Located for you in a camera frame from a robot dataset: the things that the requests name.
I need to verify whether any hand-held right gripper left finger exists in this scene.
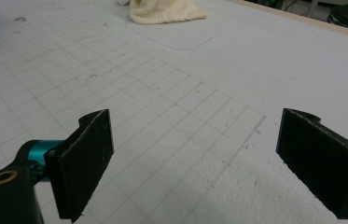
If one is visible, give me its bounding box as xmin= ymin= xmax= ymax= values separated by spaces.
xmin=44 ymin=108 xmax=115 ymax=223

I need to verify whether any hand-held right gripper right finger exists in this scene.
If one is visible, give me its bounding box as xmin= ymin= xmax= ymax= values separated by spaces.
xmin=275 ymin=107 xmax=348 ymax=219

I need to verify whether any cream muslin cloth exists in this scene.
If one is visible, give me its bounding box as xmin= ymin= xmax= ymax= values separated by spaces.
xmin=128 ymin=0 xmax=208 ymax=25

